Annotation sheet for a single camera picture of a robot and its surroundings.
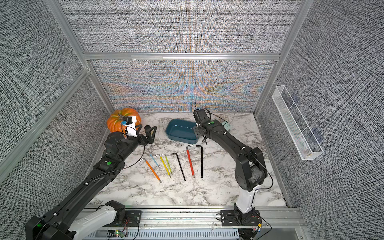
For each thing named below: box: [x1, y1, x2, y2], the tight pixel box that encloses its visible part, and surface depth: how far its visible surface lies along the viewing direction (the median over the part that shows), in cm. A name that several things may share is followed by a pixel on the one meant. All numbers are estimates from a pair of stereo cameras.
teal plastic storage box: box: [165, 118, 199, 144], surface depth 112 cm
